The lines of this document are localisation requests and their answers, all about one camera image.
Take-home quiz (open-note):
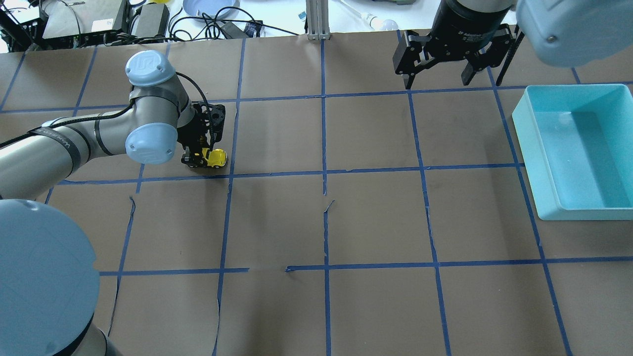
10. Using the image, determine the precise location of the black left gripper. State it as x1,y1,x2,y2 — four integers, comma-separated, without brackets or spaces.
177,102,226,167

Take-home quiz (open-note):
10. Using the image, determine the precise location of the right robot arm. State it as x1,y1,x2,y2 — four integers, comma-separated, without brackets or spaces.
393,0,633,89

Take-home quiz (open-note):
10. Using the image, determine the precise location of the yellow beetle toy car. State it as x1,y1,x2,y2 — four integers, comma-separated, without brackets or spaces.
190,148,228,169

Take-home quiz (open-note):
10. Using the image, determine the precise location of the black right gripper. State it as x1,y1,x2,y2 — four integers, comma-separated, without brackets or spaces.
393,0,515,89

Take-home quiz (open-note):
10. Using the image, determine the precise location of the light blue plastic bin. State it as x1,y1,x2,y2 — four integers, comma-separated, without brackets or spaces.
512,84,633,221

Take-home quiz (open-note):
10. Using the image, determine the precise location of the aluminium frame post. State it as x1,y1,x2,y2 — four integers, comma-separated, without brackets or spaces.
305,0,331,41

